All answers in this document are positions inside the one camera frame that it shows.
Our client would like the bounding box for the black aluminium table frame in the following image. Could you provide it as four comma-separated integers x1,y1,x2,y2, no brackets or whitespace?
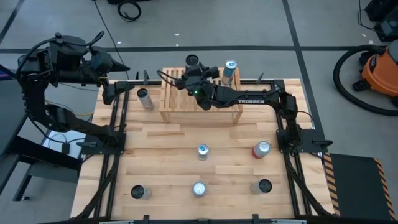
73,70,336,224

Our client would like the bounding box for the long black floor cable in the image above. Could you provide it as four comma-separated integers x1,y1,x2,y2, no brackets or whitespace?
92,0,130,80

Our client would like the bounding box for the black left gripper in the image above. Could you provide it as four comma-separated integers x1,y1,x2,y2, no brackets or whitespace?
89,50,136,106

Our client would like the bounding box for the red and white soda can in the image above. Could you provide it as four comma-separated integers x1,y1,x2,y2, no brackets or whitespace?
251,140,271,160

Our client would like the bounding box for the orange shop vacuum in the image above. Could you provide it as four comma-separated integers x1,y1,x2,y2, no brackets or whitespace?
332,44,398,118
353,39,398,107

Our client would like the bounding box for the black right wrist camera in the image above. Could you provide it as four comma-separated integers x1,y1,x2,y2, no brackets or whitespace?
189,84,216,112

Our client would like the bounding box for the black equipment case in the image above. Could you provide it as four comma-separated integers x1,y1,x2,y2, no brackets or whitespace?
364,0,398,22
374,17,398,43

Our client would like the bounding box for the black hazard-striped floor mat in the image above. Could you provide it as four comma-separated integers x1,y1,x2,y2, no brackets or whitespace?
323,152,397,222

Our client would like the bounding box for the blue lit screen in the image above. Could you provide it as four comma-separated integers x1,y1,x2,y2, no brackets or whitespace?
0,64,16,81

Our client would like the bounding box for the white flat box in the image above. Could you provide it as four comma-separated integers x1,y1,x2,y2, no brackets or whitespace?
42,129,87,159

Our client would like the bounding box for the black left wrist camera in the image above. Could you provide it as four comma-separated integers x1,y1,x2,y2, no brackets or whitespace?
49,34,90,75

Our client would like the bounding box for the black desk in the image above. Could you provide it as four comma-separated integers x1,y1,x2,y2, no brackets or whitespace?
0,68,82,202

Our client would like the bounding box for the silver can with black lid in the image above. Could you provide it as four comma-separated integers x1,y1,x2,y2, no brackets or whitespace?
136,88,155,110
250,179,273,195
130,184,153,200
185,54,201,72

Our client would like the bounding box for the blue energy drink can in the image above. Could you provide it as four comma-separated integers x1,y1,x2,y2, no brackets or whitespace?
221,58,238,86
197,144,210,161

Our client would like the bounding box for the thin black cable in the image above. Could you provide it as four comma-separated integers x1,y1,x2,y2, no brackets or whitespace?
357,0,377,32

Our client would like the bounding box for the wooden slatted shelf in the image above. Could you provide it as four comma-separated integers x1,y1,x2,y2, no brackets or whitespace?
159,67,244,125

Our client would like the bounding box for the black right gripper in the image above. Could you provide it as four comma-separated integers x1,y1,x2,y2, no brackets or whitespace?
181,65,220,93

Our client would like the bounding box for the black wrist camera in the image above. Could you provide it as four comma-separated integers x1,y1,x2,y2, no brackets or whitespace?
49,34,90,75
189,84,216,112

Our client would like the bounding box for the coiled black cable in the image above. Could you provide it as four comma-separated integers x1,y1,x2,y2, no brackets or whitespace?
117,1,142,22

